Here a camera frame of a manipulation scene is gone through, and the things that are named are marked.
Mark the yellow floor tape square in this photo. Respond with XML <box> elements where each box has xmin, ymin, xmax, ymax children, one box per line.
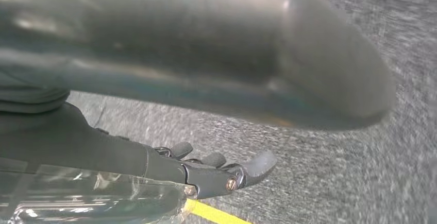
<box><xmin>184</xmin><ymin>199</ymin><xmax>254</xmax><ymax>224</ymax></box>

